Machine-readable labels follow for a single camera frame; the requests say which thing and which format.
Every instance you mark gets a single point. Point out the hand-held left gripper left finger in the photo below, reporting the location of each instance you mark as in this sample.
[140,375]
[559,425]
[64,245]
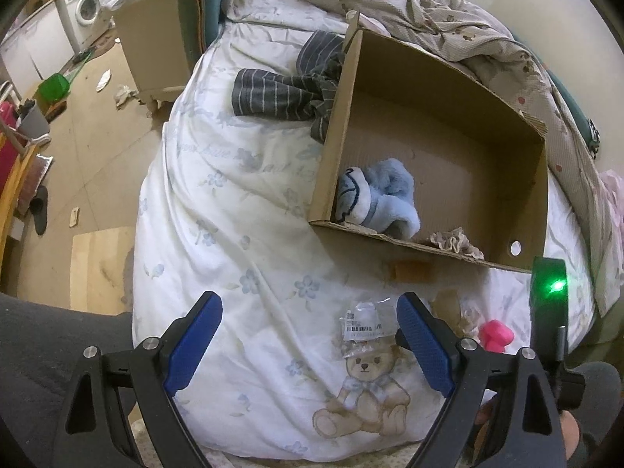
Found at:
[192,346]

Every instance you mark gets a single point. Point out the teal headboard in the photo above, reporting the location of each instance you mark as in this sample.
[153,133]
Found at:
[204,0]

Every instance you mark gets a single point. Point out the beige crumpled packet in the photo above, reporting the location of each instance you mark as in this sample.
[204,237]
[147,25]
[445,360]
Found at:
[456,312]

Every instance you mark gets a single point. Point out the beige floral blanket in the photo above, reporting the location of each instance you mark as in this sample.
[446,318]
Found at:
[438,5]

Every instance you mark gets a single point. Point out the grey striped cloth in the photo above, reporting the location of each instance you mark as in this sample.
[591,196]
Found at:
[278,92]

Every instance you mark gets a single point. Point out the grey waste bin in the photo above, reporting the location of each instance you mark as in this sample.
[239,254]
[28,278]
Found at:
[33,119]

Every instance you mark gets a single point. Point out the person's right forearm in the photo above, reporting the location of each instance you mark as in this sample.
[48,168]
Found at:
[602,390]

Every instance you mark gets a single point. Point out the brown tape piece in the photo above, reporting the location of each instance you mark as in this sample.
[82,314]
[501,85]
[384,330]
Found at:
[414,271]

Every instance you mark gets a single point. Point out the cardboard box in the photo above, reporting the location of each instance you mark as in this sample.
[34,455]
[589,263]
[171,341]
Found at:
[429,122]

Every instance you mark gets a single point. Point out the white low cupboards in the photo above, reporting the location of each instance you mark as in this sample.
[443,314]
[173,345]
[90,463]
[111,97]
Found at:
[34,53]

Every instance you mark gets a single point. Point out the person's dark grey trouser leg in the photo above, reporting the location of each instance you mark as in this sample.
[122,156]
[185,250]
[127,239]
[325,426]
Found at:
[34,360]

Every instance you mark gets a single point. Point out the pink soft toy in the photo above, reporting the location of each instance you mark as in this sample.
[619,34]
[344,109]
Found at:
[497,335]

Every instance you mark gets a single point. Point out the green dustpan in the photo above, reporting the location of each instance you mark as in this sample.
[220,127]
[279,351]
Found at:
[54,87]

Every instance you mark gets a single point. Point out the black slippers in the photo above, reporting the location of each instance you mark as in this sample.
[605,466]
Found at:
[40,209]

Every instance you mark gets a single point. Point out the white washing machine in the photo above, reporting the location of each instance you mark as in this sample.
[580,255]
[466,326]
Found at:
[85,7]

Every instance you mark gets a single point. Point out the pink bag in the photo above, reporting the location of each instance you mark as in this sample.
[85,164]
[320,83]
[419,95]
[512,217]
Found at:
[9,151]

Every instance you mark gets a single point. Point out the clear plastic bag with label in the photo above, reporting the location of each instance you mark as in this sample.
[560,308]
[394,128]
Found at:
[363,324]

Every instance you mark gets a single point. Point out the crumpled white tissue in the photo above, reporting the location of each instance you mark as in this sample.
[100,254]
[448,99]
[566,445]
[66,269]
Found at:
[124,95]
[103,80]

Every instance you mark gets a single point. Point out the beige floral scrunchie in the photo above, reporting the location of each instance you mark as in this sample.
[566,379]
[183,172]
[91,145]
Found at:
[456,243]

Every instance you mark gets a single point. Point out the yellow wooden frame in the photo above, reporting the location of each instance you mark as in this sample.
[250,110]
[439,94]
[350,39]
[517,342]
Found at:
[17,180]

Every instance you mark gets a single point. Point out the blue and white plush toy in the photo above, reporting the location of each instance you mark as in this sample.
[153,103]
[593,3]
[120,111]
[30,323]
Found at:
[385,195]

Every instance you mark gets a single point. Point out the white floral duvet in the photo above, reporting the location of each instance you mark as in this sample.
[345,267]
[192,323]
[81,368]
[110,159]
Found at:
[243,229]

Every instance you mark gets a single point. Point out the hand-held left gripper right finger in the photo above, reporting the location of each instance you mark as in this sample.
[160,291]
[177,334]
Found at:
[424,346]

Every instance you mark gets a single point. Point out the beige bedside cabinet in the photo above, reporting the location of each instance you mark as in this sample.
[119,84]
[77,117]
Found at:
[151,44]

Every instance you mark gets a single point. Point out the person's right hand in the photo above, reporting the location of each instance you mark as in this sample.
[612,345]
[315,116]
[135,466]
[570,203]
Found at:
[569,434]

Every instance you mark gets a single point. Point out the pink cloth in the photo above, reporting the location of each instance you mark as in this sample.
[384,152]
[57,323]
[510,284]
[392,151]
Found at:
[613,195]

